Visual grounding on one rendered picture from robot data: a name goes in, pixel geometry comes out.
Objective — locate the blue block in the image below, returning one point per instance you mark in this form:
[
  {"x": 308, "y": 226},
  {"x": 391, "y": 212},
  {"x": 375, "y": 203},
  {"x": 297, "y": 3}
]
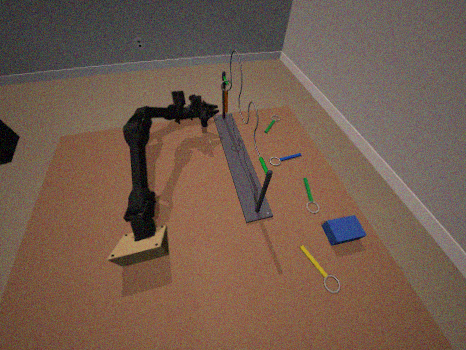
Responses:
[{"x": 343, "y": 229}]

